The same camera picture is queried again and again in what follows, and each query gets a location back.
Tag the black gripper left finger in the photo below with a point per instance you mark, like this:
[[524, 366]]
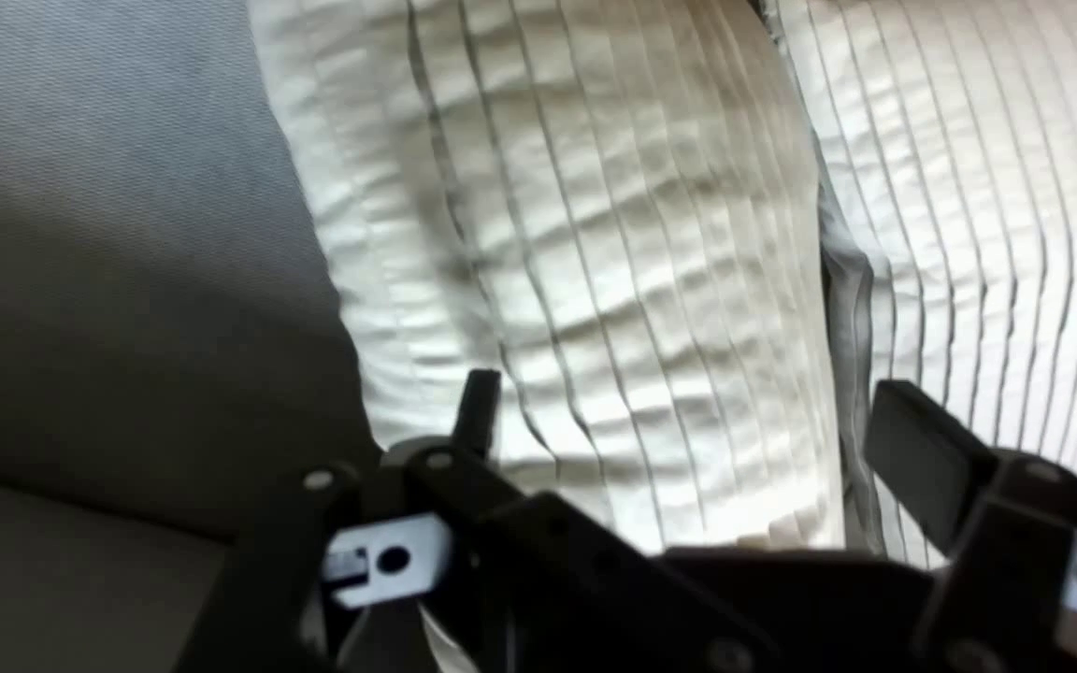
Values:
[[277, 561]]

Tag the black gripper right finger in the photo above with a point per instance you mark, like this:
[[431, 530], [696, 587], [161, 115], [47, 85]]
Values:
[[938, 461]]

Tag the small cream pleated pillow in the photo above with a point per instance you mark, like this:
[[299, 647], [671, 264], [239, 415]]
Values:
[[1000, 227], [564, 247]]

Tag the grey sofa back cushion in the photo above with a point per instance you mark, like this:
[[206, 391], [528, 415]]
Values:
[[55, 586]]

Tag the grey fabric sofa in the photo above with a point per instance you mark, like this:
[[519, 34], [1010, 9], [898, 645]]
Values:
[[128, 311]]

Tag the grey sofa seat cushion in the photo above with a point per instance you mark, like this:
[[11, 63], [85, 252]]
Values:
[[128, 247]]

